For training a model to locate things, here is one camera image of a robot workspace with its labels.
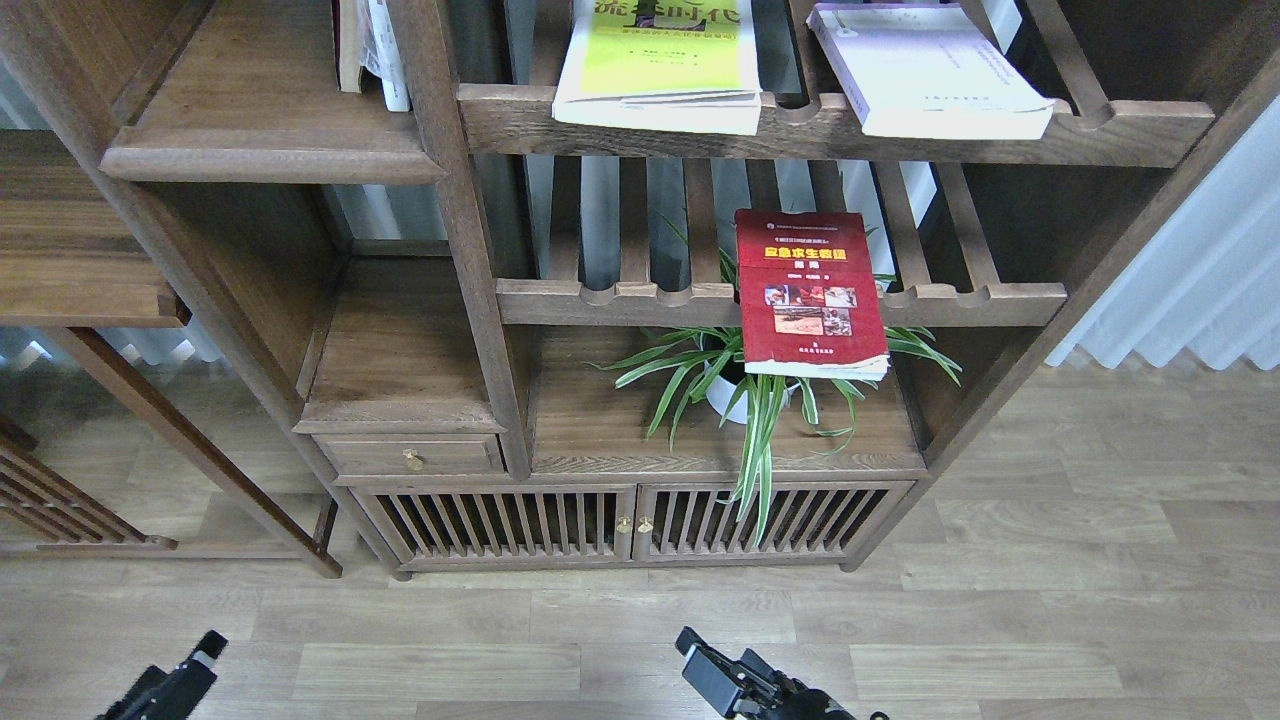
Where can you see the large dark wooden bookshelf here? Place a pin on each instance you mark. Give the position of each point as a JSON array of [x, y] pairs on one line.
[[441, 279]]

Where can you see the spider plant in white pot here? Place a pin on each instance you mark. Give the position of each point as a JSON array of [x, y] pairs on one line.
[[707, 364]]

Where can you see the yellow-green paperback book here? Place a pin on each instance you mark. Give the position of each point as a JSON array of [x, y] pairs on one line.
[[677, 66]]

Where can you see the upright books on shelf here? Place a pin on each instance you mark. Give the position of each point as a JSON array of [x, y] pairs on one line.
[[364, 39]]

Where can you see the white lavender paperback book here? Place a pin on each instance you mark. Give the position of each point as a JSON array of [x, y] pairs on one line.
[[925, 71]]

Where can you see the red paperback book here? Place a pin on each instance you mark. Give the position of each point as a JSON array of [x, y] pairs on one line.
[[809, 302]]

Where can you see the brass drawer knob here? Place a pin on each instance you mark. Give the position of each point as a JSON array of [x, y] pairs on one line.
[[413, 460]]

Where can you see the white curtain right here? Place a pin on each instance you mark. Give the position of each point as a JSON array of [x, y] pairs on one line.
[[1208, 282]]

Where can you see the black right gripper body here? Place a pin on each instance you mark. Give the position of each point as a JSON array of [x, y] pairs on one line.
[[785, 698]]

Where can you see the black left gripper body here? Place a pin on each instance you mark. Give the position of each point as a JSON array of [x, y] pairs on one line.
[[160, 695]]

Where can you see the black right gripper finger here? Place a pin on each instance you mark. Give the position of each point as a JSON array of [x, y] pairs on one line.
[[716, 679], [760, 677]]

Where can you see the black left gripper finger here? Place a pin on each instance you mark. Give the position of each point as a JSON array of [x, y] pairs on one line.
[[208, 649]]

